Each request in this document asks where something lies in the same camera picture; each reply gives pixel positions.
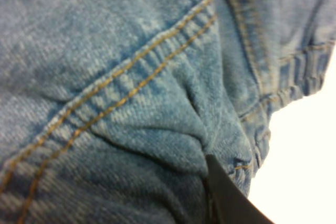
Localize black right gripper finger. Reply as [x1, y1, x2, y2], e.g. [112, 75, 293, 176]
[206, 155, 272, 224]

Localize children's blue denim shorts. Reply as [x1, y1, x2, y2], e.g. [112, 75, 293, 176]
[1, 0, 335, 223]

